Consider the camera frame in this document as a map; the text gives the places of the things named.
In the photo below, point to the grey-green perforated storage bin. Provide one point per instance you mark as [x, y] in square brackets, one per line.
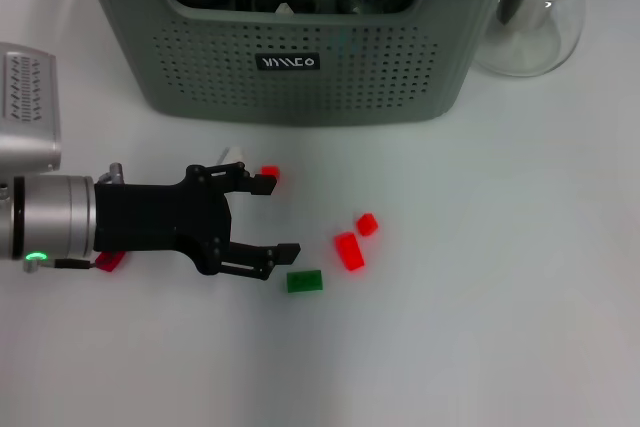
[350, 87]

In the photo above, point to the dark red curved toy brick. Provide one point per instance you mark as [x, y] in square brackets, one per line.
[110, 262]

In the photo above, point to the glass carafe black lid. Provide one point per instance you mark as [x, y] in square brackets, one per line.
[530, 37]

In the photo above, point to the small red toy brick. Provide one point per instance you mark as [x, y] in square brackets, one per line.
[366, 225]
[270, 171]

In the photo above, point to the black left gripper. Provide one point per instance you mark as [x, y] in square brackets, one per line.
[150, 215]

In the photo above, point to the white toy brick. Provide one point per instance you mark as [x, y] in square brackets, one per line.
[232, 153]
[283, 9]

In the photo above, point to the red slope toy brick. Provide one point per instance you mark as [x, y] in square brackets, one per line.
[349, 252]

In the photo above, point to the green toy brick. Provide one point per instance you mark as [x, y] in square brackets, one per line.
[304, 281]

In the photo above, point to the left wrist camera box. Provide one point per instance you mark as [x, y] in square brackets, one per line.
[27, 112]

